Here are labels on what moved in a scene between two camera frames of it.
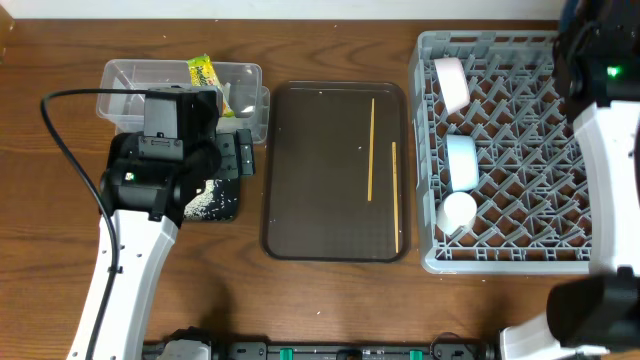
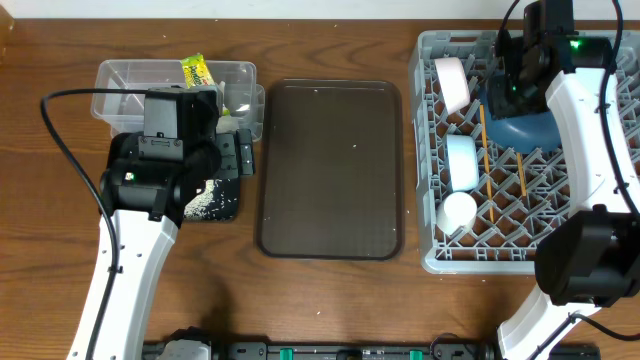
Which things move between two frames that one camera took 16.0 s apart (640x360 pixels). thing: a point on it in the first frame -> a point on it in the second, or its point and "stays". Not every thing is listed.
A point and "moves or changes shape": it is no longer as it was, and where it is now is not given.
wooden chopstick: [371, 147] -> [487, 164]
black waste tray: [213, 200] stays
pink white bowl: [453, 81] stays
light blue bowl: [463, 161] stays
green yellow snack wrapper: [203, 74] moves or changes shape
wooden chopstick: [395, 189] -> [522, 173]
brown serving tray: [337, 172] stays
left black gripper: [243, 151] stays
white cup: [457, 211] stays
